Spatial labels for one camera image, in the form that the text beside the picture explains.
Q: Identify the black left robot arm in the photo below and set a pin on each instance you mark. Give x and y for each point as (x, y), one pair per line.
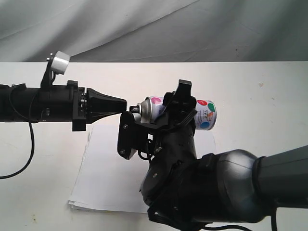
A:
(20, 104)

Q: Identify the silver spray paint can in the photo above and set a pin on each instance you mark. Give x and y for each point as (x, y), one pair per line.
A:
(204, 114)

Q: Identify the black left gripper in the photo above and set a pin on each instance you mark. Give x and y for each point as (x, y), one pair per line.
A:
(67, 103)

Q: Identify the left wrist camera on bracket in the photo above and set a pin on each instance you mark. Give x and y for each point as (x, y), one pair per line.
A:
(57, 64)

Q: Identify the white backdrop cloth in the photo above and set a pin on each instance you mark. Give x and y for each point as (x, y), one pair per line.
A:
(154, 30)

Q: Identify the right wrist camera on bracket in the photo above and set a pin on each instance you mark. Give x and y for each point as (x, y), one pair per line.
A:
(131, 136)

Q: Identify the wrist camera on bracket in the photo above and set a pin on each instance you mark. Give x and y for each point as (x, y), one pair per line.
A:
(57, 64)
(131, 136)

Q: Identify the white paper stack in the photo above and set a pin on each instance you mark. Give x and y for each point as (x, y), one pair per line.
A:
(106, 181)

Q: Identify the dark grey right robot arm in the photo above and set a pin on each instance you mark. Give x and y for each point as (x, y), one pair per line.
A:
(189, 193)

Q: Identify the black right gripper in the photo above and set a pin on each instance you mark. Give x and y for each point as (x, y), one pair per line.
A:
(172, 112)

